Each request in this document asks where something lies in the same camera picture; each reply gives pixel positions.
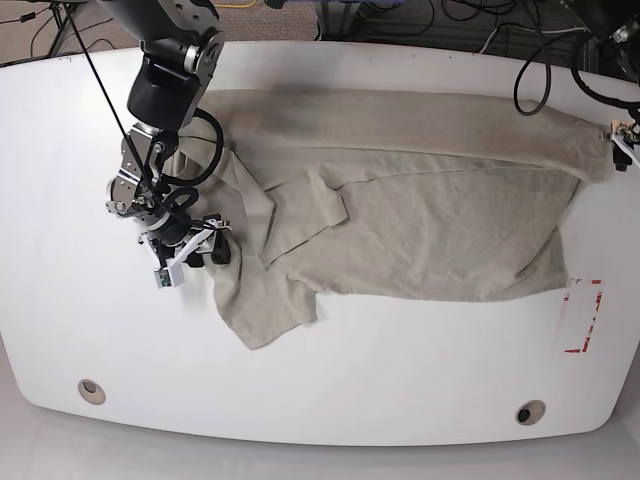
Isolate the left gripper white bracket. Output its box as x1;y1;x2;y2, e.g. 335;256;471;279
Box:
605;120;639;171

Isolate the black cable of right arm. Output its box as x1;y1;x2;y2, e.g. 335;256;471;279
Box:
64;0;226;236

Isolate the red tape rectangle marking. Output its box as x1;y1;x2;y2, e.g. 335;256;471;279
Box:
558;279;604;354

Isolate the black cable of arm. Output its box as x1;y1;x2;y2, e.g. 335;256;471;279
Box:
442;0;640;121
64;0;226;236

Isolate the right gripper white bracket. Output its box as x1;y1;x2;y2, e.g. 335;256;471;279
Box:
139;214;232;288

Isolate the left table cable grommet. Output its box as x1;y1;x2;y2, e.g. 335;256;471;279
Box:
78;379;106;406

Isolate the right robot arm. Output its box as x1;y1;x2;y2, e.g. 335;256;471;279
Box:
101;1;230;288

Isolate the beige t-shirt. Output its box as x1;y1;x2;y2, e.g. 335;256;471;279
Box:
192;90;609;349

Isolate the right table cable grommet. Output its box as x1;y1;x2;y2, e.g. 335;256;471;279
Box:
515;400;546;426

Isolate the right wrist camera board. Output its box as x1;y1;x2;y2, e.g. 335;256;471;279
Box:
154;268;184;289

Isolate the table cable grommet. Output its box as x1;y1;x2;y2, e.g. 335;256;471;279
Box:
515;400;546;426
78;379;106;406

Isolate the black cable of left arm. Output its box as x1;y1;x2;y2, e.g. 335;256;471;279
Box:
442;0;640;121

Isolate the black tripod stand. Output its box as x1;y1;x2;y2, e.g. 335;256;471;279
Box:
45;1;69;58

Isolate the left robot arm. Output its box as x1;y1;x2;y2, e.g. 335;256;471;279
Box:
564;0;639;172

